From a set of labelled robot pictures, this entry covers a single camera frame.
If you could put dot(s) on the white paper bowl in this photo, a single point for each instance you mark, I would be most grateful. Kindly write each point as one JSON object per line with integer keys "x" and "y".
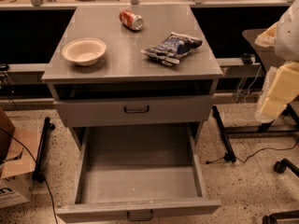
{"x": 84, "y": 51}

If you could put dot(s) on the cardboard box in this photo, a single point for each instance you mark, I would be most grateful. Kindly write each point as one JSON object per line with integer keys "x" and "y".
{"x": 17, "y": 146}

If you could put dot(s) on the open lower grey drawer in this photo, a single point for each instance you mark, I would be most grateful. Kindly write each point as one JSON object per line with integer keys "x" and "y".
{"x": 137, "y": 173}

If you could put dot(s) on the blue chip bag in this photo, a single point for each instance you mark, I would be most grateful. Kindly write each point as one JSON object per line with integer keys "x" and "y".
{"x": 175, "y": 47}

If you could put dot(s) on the black stand leg left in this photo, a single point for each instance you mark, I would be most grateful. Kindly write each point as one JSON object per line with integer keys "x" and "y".
{"x": 47, "y": 128}

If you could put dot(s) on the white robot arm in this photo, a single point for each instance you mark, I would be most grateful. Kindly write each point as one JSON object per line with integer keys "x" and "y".
{"x": 287, "y": 36}

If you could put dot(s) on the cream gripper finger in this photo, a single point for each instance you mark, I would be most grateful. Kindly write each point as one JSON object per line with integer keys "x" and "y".
{"x": 267, "y": 38}
{"x": 280, "y": 87}

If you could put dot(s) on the grey drawer cabinet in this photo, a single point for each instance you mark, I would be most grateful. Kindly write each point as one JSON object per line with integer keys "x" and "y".
{"x": 123, "y": 71}

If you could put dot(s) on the red soda can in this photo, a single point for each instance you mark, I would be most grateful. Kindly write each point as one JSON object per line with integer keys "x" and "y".
{"x": 131, "y": 20}

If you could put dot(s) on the upper grey drawer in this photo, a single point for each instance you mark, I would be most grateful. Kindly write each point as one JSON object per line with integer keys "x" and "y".
{"x": 132, "y": 111}

